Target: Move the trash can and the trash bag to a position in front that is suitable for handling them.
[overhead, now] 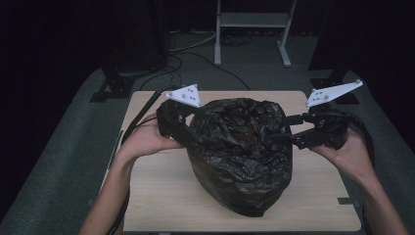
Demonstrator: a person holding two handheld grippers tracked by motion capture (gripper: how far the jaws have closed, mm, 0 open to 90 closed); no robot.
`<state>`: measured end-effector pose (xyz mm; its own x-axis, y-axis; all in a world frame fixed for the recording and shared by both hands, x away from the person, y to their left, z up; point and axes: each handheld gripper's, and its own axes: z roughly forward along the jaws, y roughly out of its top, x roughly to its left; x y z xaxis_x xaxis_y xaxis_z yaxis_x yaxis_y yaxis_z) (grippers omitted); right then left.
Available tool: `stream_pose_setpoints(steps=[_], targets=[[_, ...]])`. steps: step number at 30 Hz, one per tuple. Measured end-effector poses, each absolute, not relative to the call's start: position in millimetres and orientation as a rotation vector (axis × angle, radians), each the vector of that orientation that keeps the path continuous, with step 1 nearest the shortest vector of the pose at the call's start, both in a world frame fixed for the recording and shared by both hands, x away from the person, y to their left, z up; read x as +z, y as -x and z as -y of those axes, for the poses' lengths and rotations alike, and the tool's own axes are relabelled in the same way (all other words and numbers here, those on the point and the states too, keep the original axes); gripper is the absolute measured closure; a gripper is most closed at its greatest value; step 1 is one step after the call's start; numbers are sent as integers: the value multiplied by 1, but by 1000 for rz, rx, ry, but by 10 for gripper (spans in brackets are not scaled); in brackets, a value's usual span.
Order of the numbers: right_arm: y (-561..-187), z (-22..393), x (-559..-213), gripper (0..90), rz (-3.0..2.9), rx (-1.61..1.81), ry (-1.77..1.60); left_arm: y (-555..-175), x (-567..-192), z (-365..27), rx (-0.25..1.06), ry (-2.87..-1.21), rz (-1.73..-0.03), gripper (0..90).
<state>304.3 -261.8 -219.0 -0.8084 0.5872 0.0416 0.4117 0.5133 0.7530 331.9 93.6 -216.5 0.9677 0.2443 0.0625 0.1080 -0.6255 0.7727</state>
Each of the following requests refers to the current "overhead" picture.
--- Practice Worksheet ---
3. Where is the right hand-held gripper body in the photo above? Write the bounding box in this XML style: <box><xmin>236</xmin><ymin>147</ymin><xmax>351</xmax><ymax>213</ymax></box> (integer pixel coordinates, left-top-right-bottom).
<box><xmin>301</xmin><ymin>78</ymin><xmax>364</xmax><ymax>152</ymax></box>

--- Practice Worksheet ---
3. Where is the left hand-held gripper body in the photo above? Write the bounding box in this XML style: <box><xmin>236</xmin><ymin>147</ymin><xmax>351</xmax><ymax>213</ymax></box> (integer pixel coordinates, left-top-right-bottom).
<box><xmin>156</xmin><ymin>83</ymin><xmax>203</xmax><ymax>141</ymax></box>

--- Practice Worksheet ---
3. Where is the black plastic garbage bag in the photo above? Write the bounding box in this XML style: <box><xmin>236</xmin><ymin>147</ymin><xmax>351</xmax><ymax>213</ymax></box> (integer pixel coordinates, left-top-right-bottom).
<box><xmin>186</xmin><ymin>97</ymin><xmax>295</xmax><ymax>218</ymax></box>

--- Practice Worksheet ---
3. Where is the person's left hand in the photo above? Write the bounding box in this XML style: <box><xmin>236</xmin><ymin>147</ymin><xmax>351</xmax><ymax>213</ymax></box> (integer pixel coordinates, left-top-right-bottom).
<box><xmin>120</xmin><ymin>112</ymin><xmax>185</xmax><ymax>165</ymax></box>

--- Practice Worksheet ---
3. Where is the person's right hand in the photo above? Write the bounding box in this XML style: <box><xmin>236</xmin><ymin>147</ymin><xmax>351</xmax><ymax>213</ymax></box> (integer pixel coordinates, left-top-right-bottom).
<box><xmin>309</xmin><ymin>126</ymin><xmax>376</xmax><ymax>186</ymax></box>

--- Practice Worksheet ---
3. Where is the black strip on table edge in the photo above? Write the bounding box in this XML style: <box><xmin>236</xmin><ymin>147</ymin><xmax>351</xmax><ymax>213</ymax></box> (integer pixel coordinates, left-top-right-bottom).
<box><xmin>107</xmin><ymin>129</ymin><xmax>125</xmax><ymax>170</ymax></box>

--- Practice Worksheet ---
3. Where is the dark equipment case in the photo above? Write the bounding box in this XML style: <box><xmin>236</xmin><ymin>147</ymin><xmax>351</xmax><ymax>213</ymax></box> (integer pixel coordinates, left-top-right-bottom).
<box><xmin>104</xmin><ymin>0</ymin><xmax>170</xmax><ymax>74</ymax></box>

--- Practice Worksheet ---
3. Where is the white metal desk stand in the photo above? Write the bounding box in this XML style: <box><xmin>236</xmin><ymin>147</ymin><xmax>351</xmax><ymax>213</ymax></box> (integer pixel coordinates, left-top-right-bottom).
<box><xmin>213</xmin><ymin>0</ymin><xmax>299</xmax><ymax>69</ymax></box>

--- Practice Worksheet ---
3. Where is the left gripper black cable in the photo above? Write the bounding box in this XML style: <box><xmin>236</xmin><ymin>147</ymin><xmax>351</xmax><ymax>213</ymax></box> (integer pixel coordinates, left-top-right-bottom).
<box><xmin>107</xmin><ymin>85</ymin><xmax>180</xmax><ymax>235</ymax></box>

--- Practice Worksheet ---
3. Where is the black floor cable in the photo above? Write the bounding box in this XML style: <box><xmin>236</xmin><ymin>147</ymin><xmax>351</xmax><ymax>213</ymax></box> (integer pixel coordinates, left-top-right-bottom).
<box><xmin>182</xmin><ymin>51</ymin><xmax>253</xmax><ymax>92</ymax></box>
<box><xmin>139</xmin><ymin>53</ymin><xmax>184</xmax><ymax>92</ymax></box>

